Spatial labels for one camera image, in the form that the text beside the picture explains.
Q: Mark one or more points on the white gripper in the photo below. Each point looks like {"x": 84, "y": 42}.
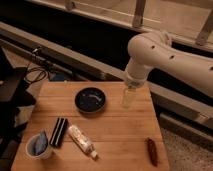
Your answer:
{"x": 130, "y": 92}

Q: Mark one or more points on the dark ceramic bowl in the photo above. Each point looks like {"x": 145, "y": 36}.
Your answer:
{"x": 90, "y": 100}

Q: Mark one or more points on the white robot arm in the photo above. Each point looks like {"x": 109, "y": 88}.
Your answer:
{"x": 153, "y": 50}

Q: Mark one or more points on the white tube with cap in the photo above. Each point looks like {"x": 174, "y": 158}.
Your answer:
{"x": 84, "y": 143}

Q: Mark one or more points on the black striped box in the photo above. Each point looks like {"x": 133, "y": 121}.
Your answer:
{"x": 58, "y": 132}

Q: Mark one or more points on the blue packet in cup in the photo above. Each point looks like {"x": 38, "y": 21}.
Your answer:
{"x": 41, "y": 143}

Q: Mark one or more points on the white cup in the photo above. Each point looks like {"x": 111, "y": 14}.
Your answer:
{"x": 30, "y": 149}

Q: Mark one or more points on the black chair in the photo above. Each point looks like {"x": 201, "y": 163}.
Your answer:
{"x": 13, "y": 94}

